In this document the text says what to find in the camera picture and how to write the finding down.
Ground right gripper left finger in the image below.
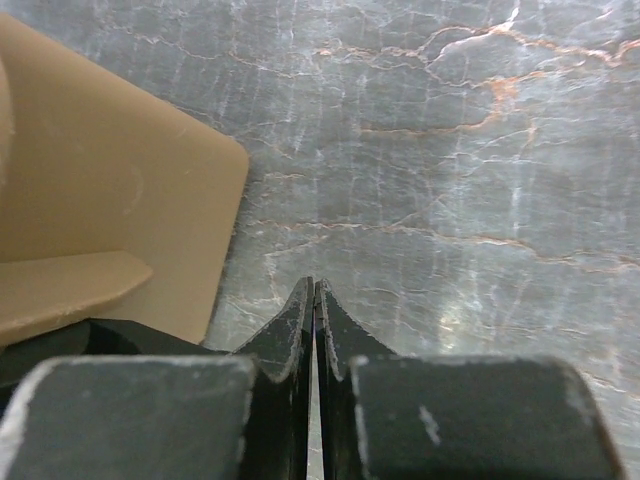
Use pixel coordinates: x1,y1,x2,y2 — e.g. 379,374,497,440
1,278,313,479

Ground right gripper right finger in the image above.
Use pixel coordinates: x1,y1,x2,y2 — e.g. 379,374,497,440
314,280,625,479

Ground tan plastic tool box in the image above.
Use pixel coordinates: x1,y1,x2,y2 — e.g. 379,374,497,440
0,12,251,391

